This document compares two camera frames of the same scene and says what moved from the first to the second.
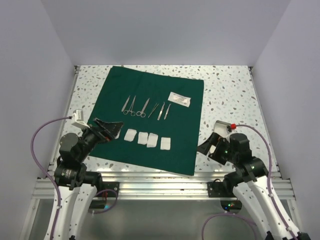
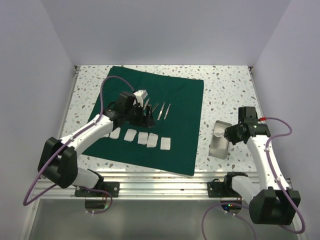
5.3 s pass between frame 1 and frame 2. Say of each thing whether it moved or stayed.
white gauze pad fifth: stayed
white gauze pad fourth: stayed
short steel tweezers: stayed
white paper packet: moved
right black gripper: moved
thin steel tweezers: stayed
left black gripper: moved
